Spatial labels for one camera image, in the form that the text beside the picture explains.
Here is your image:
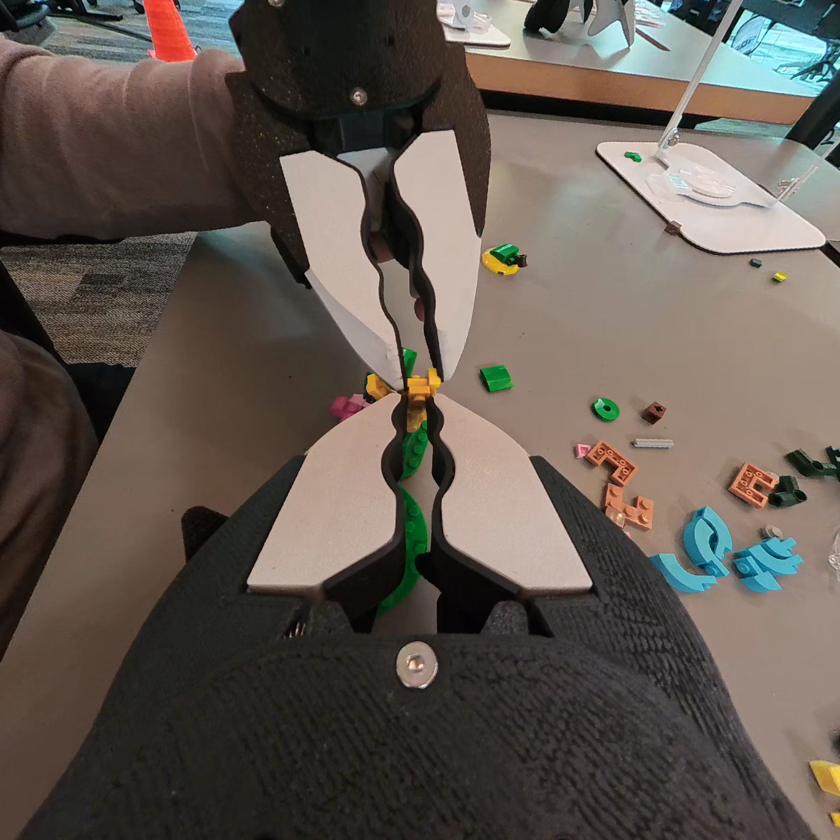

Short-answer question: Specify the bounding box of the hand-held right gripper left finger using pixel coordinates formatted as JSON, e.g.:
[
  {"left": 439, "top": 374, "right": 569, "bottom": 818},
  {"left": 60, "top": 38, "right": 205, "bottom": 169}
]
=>
[{"left": 247, "top": 395, "right": 404, "bottom": 601}]

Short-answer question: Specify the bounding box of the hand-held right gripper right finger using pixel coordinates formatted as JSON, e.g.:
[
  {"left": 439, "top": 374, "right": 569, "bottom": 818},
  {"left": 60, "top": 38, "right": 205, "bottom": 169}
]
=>
[{"left": 427, "top": 395, "right": 595, "bottom": 599}]

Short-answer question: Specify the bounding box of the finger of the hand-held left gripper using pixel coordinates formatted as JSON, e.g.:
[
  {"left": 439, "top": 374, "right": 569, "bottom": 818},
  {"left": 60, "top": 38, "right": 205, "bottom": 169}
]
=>
[
  {"left": 280, "top": 151, "right": 406, "bottom": 392},
  {"left": 392, "top": 129, "right": 479, "bottom": 383}
]

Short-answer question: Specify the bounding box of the green brick plant model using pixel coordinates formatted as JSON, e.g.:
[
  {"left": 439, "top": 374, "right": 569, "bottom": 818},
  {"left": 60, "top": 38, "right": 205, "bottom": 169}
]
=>
[{"left": 328, "top": 348, "right": 434, "bottom": 618}]

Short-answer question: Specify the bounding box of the yellow brick flower assembly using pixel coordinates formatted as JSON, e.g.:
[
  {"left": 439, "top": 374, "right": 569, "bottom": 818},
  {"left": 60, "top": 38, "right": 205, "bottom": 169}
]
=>
[{"left": 365, "top": 367, "right": 442, "bottom": 434}]

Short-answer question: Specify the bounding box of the person's left forearm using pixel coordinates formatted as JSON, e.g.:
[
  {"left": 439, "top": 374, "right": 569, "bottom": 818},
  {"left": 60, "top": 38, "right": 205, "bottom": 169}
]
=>
[{"left": 0, "top": 36, "right": 263, "bottom": 240}]

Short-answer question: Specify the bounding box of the grey desk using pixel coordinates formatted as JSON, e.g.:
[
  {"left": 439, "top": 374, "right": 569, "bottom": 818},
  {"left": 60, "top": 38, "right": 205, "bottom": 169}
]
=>
[{"left": 0, "top": 112, "right": 840, "bottom": 840}]

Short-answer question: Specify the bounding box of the person's left hand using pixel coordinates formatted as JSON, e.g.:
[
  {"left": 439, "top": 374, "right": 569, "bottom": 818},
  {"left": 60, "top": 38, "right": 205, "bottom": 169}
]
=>
[{"left": 366, "top": 230, "right": 429, "bottom": 324}]

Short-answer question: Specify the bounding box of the yellow and green brick piece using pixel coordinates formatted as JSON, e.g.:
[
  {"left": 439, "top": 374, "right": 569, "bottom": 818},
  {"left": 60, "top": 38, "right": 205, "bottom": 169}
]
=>
[{"left": 481, "top": 243, "right": 529, "bottom": 277}]

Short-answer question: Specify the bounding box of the tan angled brick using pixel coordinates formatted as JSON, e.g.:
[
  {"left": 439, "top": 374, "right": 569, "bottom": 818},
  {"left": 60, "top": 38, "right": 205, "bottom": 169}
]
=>
[
  {"left": 604, "top": 483, "right": 655, "bottom": 531},
  {"left": 585, "top": 441, "right": 639, "bottom": 487}
]

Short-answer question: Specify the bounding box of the white folding stand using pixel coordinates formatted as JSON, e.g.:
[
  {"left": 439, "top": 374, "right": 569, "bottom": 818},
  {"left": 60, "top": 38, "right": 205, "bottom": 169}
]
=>
[{"left": 436, "top": 0, "right": 511, "bottom": 48}]

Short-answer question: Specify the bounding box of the orange traffic cone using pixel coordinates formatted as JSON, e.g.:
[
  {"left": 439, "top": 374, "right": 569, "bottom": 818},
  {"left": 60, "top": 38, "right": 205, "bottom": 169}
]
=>
[{"left": 143, "top": 0, "right": 198, "bottom": 63}]

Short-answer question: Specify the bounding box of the small teal arch brick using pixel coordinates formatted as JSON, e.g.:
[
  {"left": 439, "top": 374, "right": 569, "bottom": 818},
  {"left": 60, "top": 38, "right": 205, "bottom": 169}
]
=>
[{"left": 650, "top": 553, "right": 719, "bottom": 595}]

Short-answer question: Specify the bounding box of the large teal arch brick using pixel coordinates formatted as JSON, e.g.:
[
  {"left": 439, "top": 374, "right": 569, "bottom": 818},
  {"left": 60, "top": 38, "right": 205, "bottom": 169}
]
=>
[{"left": 682, "top": 505, "right": 734, "bottom": 578}]

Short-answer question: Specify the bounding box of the spare black white gripper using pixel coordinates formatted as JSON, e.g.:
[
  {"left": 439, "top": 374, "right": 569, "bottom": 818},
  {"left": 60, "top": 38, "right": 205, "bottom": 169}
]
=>
[{"left": 523, "top": 0, "right": 637, "bottom": 48}]

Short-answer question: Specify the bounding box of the teal arch brick cluster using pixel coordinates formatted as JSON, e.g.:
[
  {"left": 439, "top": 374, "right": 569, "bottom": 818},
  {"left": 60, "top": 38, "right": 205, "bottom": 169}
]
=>
[{"left": 733, "top": 537, "right": 805, "bottom": 593}]

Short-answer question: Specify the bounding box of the person's brown sweater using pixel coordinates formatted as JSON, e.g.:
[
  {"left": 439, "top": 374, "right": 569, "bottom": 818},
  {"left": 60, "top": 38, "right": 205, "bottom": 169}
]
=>
[{"left": 0, "top": 328, "right": 99, "bottom": 657}]

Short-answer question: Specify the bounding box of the white booklet stand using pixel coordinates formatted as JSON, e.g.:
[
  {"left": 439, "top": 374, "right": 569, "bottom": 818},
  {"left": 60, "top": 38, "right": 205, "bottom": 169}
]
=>
[{"left": 596, "top": 0, "right": 826, "bottom": 255}]

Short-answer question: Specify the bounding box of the dark green brick piece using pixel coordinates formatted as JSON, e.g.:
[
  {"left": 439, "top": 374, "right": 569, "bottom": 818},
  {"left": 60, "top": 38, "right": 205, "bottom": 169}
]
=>
[{"left": 785, "top": 446, "right": 840, "bottom": 480}]

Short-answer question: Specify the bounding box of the tan frame brick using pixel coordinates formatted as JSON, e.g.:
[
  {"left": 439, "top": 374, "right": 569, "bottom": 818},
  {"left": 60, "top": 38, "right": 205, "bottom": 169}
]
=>
[{"left": 727, "top": 462, "right": 780, "bottom": 509}]

